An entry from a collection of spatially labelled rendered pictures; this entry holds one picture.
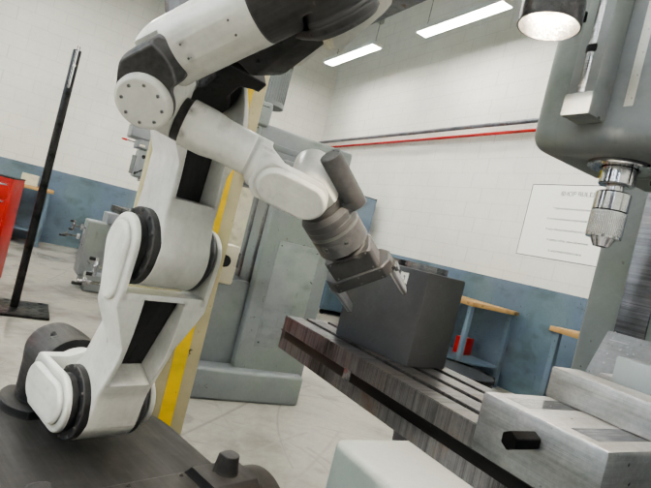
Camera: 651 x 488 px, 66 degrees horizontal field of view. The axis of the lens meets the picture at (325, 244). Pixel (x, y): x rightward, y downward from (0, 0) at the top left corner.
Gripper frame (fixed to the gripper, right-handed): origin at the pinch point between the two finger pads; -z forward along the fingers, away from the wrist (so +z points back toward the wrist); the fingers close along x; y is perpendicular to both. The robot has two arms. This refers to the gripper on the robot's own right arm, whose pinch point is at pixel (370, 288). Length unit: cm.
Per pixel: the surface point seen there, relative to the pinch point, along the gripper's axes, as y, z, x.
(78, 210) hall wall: 625, -131, -591
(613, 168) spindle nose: -3.0, 8.5, 41.0
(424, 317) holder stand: 3.0, -13.3, 5.6
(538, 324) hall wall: 337, -383, 30
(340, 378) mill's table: -3.9, -15.7, -13.4
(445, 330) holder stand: 5.1, -20.4, 7.5
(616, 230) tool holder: -8.6, 2.3, 38.3
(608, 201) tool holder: -5.9, 5.5, 38.8
